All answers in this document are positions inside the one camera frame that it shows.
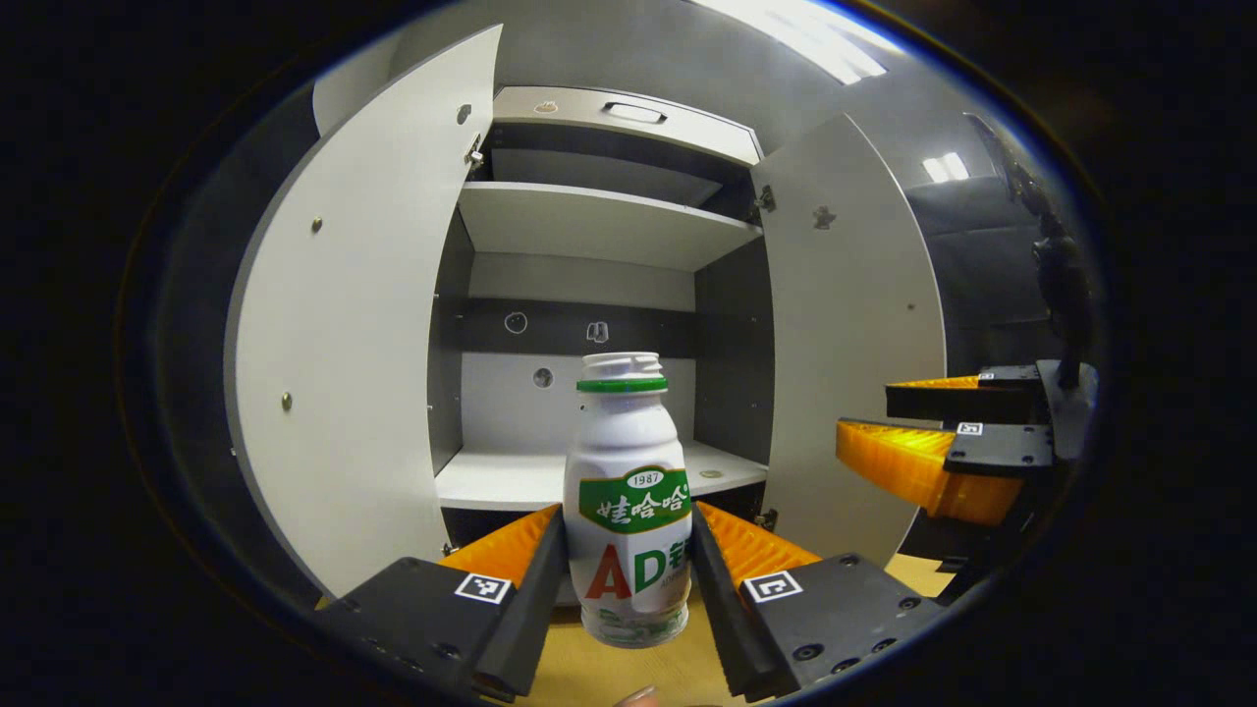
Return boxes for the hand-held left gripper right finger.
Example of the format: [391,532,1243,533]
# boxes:
[690,501,949,703]

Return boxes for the white cabinet door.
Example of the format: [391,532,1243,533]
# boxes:
[751,113,947,569]
[224,25,504,598]

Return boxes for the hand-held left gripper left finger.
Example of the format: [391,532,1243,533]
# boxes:
[314,504,569,703]

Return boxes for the white green label bottle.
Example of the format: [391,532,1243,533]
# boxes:
[563,352,694,649]

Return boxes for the grey white cabinet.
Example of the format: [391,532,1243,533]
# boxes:
[427,83,777,551]

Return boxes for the black backdrop cloth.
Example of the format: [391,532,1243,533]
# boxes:
[903,177,1081,394]
[157,88,325,629]

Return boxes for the beige cabinet drawer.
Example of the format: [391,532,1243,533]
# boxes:
[491,85,763,166]

